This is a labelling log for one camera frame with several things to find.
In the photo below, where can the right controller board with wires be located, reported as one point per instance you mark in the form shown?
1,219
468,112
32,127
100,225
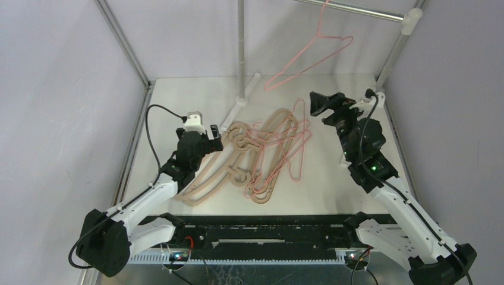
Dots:
357,262

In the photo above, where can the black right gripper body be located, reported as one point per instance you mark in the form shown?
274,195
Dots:
333,111

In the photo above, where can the beige plastic hanger leftmost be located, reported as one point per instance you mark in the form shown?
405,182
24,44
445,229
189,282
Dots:
204,173

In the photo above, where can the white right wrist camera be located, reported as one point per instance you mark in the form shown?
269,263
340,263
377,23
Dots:
371,99

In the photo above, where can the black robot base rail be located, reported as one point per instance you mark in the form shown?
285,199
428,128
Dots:
266,238

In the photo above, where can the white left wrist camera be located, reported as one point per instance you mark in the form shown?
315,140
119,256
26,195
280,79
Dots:
194,122

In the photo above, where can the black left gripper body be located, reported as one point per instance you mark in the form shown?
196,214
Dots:
195,165

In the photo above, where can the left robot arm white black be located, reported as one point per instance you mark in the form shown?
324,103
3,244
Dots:
108,239

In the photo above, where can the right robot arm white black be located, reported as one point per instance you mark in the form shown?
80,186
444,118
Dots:
421,247

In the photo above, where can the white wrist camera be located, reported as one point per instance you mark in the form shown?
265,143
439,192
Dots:
194,122
371,99

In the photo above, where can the controller board with wires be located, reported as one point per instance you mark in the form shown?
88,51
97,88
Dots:
357,262
180,253

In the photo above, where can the left controller board with wires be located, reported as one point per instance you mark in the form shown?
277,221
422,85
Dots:
180,253

